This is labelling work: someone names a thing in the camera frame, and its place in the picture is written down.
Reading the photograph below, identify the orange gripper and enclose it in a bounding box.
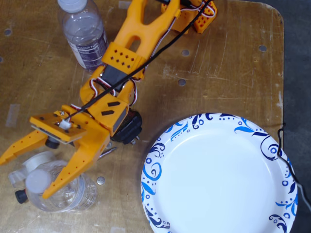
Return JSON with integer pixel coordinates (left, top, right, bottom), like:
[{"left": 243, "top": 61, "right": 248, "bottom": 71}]
[{"left": 42, "top": 94, "right": 130, "bottom": 200}]

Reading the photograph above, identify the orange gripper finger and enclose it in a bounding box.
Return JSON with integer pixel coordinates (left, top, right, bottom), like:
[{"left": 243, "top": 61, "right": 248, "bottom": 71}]
[{"left": 0, "top": 130, "right": 49, "bottom": 166}]

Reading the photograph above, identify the clear bottle without label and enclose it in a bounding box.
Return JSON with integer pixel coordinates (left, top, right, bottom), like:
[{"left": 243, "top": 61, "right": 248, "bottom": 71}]
[{"left": 25, "top": 160, "right": 99, "bottom": 214}]

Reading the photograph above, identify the clear bottle with purple label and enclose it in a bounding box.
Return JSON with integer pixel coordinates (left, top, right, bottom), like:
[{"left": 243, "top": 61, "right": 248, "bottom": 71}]
[{"left": 57, "top": 0, "right": 109, "bottom": 73}]

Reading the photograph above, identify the white paper plate blue pattern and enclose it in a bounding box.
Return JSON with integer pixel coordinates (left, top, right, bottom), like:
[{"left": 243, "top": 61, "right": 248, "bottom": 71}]
[{"left": 140, "top": 112, "right": 299, "bottom": 233}]

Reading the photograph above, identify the white tape roll clear dispenser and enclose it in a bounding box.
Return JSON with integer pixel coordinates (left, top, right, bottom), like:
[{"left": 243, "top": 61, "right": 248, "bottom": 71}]
[{"left": 8, "top": 151, "right": 58, "bottom": 189}]

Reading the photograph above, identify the red black screwdriver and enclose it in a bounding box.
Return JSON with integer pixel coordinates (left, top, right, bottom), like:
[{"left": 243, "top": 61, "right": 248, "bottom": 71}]
[{"left": 15, "top": 147, "right": 118, "bottom": 204}]

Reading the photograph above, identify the black power adapter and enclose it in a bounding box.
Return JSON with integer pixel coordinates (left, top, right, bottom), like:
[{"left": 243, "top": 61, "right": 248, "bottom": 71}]
[{"left": 110, "top": 109, "right": 143, "bottom": 146}]

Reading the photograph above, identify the wrist camera on orange mount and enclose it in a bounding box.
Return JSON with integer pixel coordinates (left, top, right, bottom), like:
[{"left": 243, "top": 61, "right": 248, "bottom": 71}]
[{"left": 29, "top": 110, "right": 88, "bottom": 150}]

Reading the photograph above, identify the thin black camera cable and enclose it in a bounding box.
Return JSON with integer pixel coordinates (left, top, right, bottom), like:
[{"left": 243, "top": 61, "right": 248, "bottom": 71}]
[{"left": 64, "top": 0, "right": 213, "bottom": 123}]

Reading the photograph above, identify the white red servo wire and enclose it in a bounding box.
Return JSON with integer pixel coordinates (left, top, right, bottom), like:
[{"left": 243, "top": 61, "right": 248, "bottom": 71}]
[{"left": 70, "top": 0, "right": 217, "bottom": 110}]

